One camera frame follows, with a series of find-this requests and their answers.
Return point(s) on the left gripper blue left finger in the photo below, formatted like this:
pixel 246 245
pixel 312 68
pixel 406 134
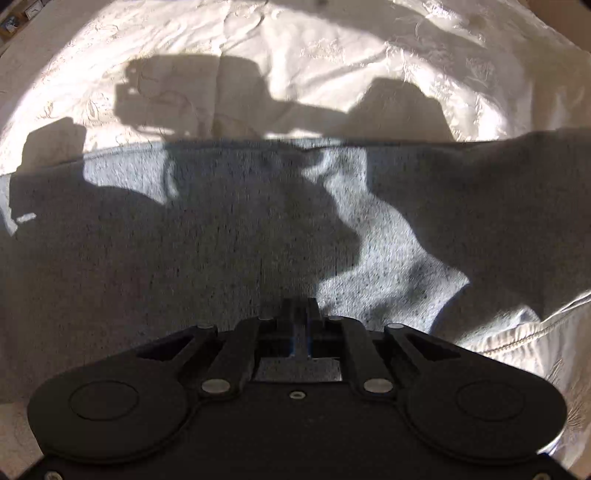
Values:
pixel 288 313

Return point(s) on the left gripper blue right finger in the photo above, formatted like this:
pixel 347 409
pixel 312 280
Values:
pixel 313 325

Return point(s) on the grey speckled pants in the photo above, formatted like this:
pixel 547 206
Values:
pixel 460 240

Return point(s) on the cream embroidered bedspread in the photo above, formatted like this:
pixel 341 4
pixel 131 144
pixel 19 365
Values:
pixel 88 76

